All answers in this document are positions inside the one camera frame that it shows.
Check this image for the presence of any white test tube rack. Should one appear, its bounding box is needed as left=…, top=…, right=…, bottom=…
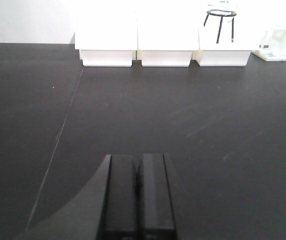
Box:
left=252, top=24, right=286, bottom=62

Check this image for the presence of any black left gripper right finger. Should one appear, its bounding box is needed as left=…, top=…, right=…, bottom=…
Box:
left=137, top=153, right=177, bottom=240

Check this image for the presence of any white storage bin left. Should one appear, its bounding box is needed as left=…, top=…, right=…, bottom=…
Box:
left=75, top=10, right=138, bottom=67

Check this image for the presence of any black wire tripod stand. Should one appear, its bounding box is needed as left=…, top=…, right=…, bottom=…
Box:
left=203, top=9, right=237, bottom=44

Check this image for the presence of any white storage bin middle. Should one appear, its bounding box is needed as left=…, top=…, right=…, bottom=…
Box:
left=137, top=12, right=199, bottom=67

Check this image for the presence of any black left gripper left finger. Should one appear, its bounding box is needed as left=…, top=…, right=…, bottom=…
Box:
left=95, top=154, right=137, bottom=240

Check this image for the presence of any white storage bin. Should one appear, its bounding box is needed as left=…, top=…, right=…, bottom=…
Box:
left=137, top=12, right=199, bottom=67
left=192, top=14, right=253, bottom=67
left=75, top=10, right=138, bottom=67

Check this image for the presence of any white storage bin right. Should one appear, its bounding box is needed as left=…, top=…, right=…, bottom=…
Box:
left=192, top=14, right=253, bottom=67

